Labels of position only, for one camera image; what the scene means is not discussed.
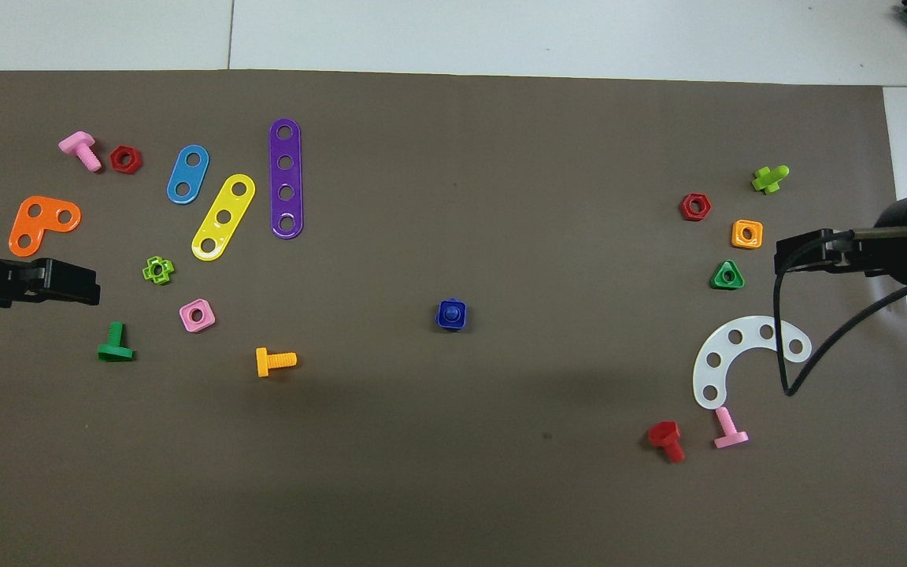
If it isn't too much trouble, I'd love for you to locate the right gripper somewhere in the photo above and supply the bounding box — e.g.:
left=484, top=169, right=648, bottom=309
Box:
left=775, top=201, right=907, bottom=286

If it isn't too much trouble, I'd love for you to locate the blue square plastic nut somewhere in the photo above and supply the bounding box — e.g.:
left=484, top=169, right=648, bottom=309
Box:
left=435, top=298, right=468, bottom=332

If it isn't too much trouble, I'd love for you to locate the orange angled three-hole plate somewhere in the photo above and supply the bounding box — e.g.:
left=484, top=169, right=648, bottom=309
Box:
left=9, top=195, right=83, bottom=258

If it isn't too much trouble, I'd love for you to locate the green plastic bolt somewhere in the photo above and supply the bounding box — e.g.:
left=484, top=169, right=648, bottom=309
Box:
left=97, top=321, right=136, bottom=363

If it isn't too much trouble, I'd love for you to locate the lime cross-head plastic bolt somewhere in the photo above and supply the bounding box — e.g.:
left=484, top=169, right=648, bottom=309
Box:
left=751, top=165, right=790, bottom=195

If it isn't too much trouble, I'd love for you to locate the green triangular plastic nut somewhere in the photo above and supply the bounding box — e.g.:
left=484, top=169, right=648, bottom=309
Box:
left=710, top=259, right=746, bottom=291

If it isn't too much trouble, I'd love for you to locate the pink plastic bolt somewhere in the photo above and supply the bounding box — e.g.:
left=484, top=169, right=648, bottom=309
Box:
left=58, top=131, right=103, bottom=172
left=713, top=406, right=750, bottom=450

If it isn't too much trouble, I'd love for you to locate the pink square plastic nut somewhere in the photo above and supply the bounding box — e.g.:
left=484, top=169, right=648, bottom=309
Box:
left=179, top=298, right=217, bottom=333

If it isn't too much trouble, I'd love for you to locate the blue two-hole plastic plate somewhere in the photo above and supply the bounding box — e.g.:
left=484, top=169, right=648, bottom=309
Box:
left=166, top=144, right=210, bottom=206

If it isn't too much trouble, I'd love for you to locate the white curved five-hole plate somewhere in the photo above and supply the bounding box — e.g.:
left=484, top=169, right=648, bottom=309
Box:
left=692, top=316, right=813, bottom=411

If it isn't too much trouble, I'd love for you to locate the yellow three-hole plastic plate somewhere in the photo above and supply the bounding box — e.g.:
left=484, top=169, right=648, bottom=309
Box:
left=191, top=173, right=257, bottom=262

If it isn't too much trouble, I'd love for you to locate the orange plastic bolt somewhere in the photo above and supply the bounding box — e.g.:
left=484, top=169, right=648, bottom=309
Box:
left=255, top=347, right=298, bottom=378

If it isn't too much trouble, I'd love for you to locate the red hex-head plastic bolt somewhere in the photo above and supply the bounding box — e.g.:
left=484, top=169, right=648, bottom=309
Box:
left=647, top=421, right=687, bottom=464

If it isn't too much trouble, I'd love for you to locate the purple four-hole plastic plate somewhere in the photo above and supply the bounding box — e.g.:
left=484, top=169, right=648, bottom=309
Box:
left=268, top=118, right=305, bottom=239

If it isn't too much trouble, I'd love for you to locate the brown table mat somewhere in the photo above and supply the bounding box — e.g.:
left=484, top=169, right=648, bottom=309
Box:
left=0, top=69, right=907, bottom=567

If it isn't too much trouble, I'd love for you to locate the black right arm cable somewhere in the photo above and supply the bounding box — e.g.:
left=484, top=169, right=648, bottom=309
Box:
left=772, top=227, right=907, bottom=398

